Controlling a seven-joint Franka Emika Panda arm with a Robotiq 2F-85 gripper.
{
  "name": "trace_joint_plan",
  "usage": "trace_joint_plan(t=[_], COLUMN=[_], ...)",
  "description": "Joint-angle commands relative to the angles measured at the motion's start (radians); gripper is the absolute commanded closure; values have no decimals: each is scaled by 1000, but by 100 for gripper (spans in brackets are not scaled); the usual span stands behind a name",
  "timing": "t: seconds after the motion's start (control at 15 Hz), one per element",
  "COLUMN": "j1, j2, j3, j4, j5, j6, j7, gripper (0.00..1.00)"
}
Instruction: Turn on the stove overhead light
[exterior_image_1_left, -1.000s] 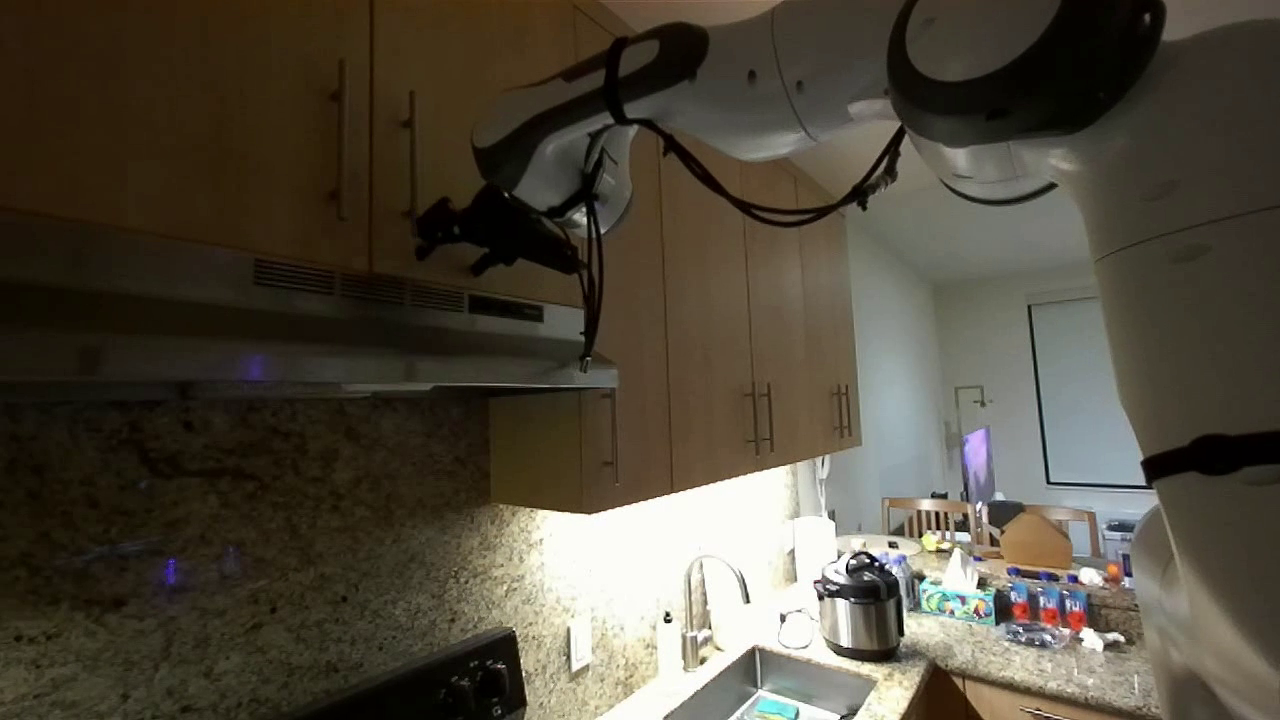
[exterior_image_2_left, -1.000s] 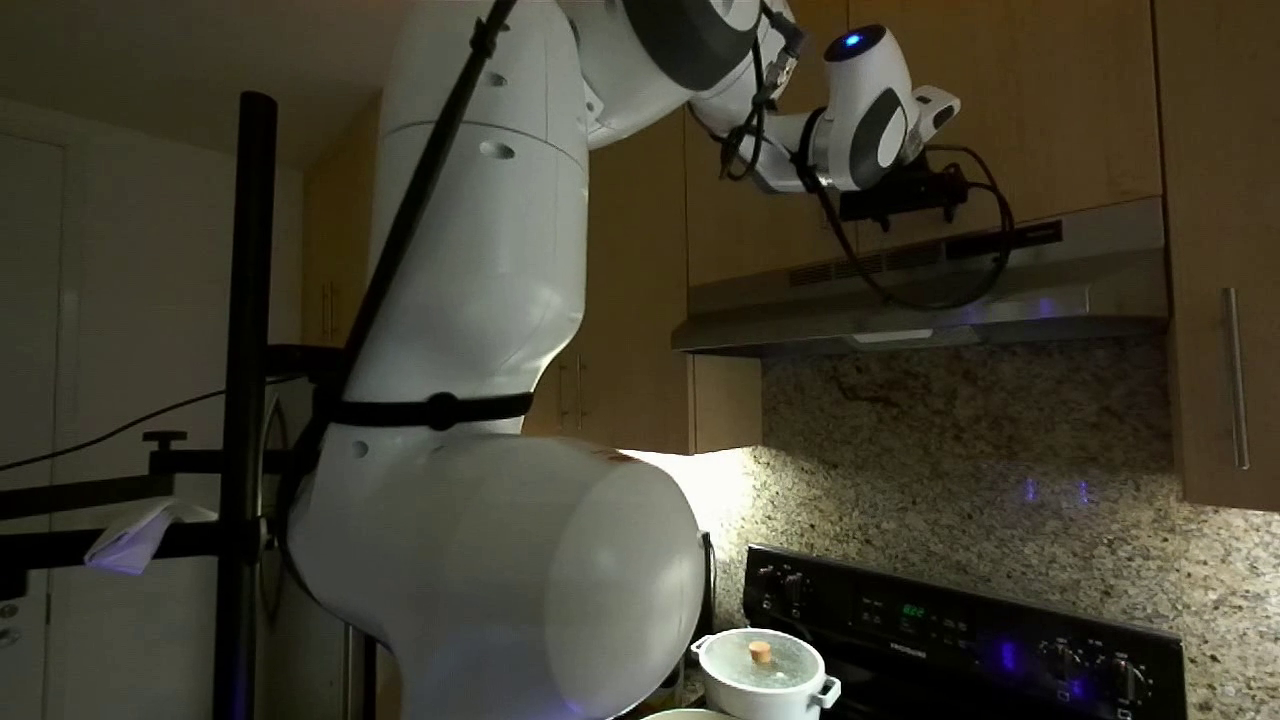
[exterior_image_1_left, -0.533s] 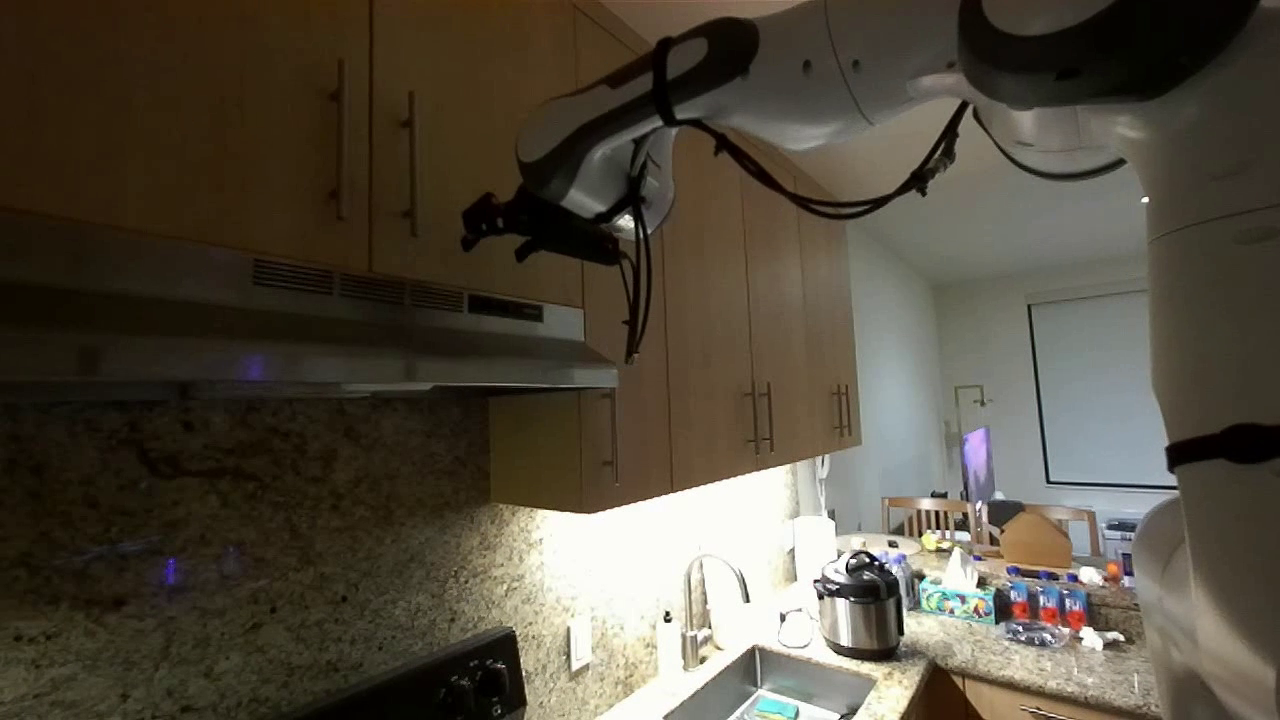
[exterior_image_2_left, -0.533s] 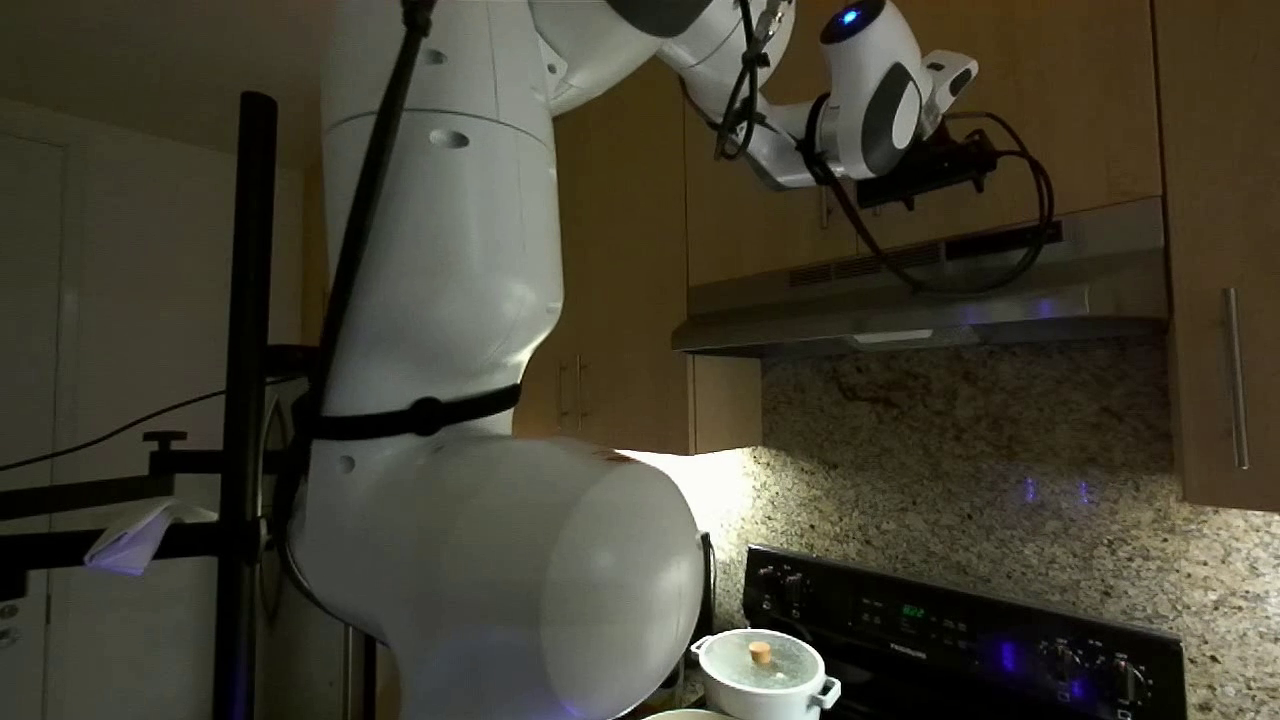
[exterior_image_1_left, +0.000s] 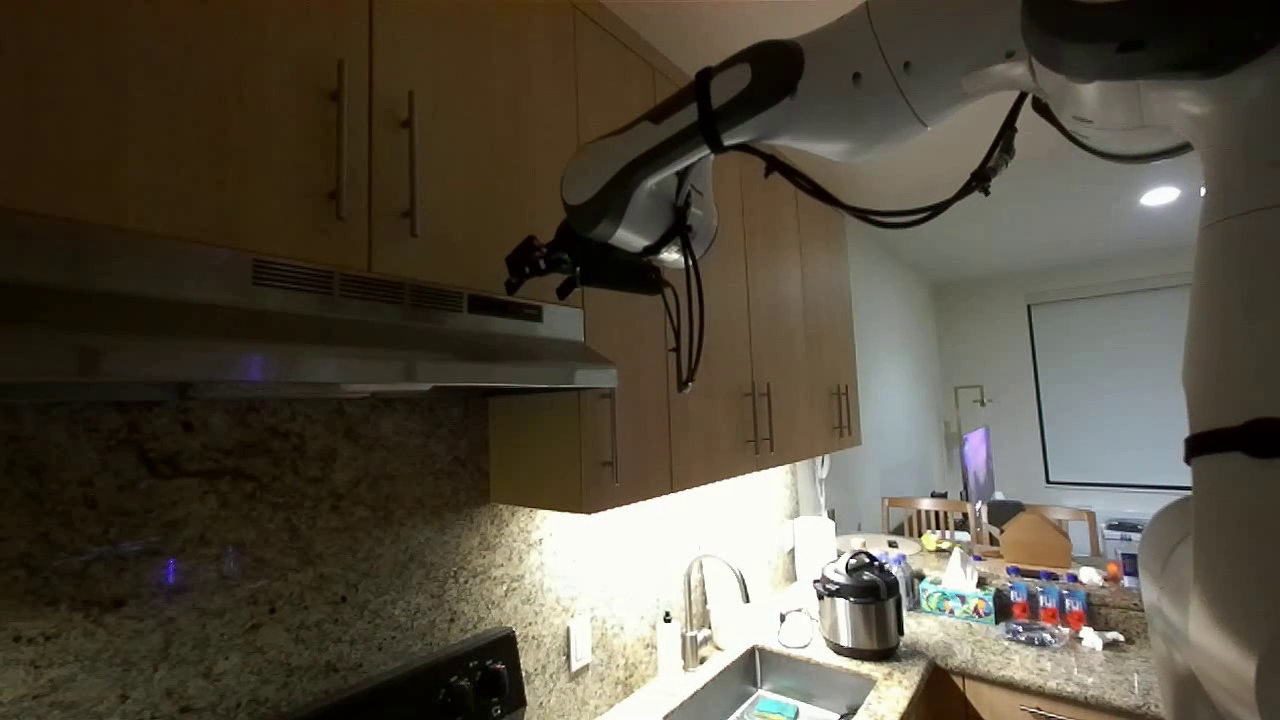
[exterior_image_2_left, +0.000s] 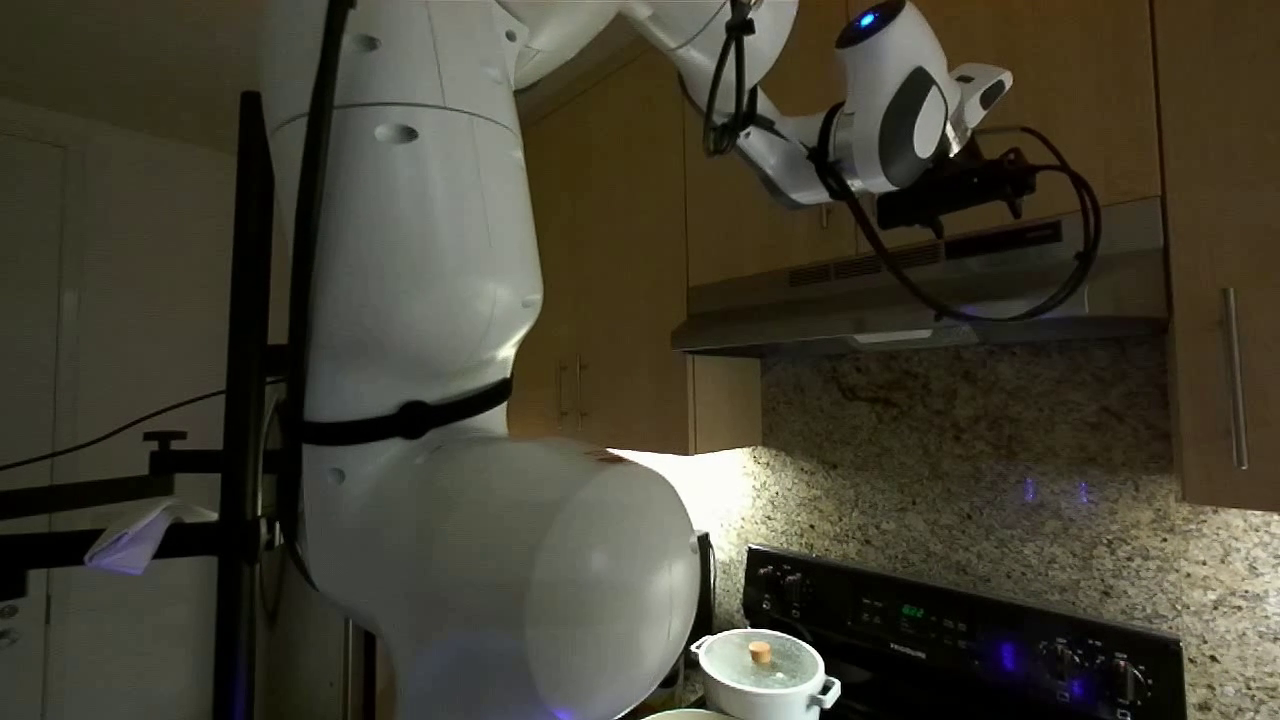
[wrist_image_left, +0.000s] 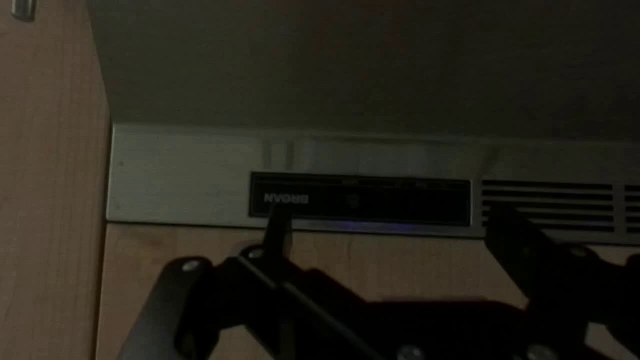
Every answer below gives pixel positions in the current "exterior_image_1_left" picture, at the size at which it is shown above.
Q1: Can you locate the tall wooden wall cabinet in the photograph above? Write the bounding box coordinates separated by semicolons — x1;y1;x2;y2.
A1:
483;6;864;515

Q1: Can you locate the chrome kitchen faucet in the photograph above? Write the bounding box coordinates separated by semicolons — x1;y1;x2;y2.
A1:
678;551;756;672

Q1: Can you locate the teal tissue box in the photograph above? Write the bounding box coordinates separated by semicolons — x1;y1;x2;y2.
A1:
915;546;996;623

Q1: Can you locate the stainless steel sink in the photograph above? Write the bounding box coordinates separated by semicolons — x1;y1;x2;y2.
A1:
661;643;880;720

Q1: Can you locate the wooden chair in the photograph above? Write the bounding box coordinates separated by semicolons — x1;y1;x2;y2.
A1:
880;494;996;551
1036;502;1107;560

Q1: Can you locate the purple lit panel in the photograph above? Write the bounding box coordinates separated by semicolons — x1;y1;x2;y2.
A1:
957;423;996;508

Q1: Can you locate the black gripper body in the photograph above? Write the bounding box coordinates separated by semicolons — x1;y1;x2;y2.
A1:
578;235;669;278

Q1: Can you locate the stainless steel range hood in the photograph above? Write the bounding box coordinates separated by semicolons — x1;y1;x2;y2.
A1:
0;212;625;404

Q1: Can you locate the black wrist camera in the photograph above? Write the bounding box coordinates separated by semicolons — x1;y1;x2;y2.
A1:
590;267;671;299

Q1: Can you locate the white soap bottle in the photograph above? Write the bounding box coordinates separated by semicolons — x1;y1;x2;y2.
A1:
652;609;684;678

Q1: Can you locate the black strap band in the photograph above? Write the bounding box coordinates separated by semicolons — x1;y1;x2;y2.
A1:
1178;418;1280;470

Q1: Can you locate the blue sponge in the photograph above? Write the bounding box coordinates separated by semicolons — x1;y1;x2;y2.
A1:
729;689;804;720

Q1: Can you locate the small clear glass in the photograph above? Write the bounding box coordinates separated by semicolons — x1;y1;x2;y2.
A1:
770;603;819;658

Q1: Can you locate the blue red carton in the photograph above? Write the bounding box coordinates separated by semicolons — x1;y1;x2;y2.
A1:
1036;573;1067;634
1005;567;1038;627
1058;573;1095;634

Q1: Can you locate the silver black pressure cooker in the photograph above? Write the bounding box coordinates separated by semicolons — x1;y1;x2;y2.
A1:
810;546;910;666

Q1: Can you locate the wooden upper cabinet door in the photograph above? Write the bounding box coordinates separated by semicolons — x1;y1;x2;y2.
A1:
0;0;377;278
366;0;586;307

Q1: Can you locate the white wall outlet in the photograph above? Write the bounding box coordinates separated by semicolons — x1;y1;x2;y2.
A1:
564;613;594;678

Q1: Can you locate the white window blind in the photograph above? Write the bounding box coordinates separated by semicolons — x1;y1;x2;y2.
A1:
1022;279;1197;494

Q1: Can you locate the wooden base cabinet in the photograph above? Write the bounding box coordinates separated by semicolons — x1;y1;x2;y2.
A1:
904;666;1156;720

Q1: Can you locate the grey bottle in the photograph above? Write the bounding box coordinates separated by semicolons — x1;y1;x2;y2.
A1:
885;535;923;613

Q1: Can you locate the round brown board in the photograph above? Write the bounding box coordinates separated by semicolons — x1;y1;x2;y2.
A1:
996;508;1077;575

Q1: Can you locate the flat blue white package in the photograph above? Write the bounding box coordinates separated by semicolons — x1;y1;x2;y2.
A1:
996;615;1084;651

